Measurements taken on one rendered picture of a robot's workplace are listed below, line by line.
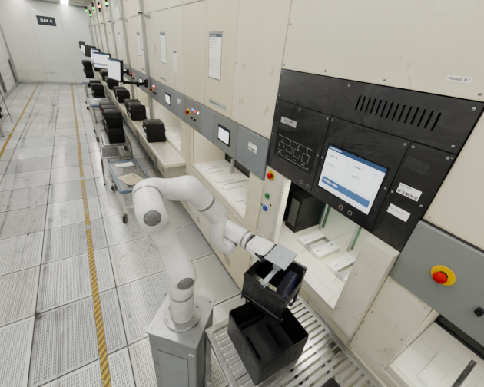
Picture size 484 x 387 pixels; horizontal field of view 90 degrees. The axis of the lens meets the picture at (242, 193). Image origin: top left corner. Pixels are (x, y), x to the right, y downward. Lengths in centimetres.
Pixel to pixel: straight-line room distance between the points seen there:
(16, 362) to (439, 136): 274
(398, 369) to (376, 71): 125
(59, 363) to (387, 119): 248
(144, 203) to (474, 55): 105
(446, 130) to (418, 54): 26
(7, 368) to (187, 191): 200
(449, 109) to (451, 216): 34
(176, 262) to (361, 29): 115
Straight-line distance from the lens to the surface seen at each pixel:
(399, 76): 106
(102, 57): 559
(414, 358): 157
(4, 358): 266
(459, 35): 101
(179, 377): 177
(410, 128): 103
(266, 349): 142
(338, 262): 175
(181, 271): 111
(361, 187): 114
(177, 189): 92
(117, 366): 231
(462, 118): 98
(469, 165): 99
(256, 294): 117
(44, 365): 250
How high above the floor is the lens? 201
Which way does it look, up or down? 30 degrees down
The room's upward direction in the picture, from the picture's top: 6 degrees clockwise
